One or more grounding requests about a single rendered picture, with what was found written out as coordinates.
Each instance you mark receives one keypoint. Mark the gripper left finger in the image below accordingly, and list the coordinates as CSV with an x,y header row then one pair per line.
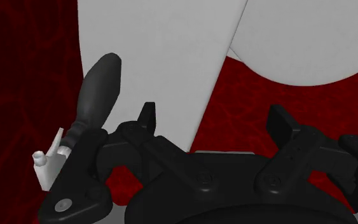
x,y
76,173

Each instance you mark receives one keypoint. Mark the red patterned robot stand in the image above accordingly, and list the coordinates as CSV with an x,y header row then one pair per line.
x,y
26,93

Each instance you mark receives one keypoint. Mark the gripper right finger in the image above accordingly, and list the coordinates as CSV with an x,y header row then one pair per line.
x,y
302,149

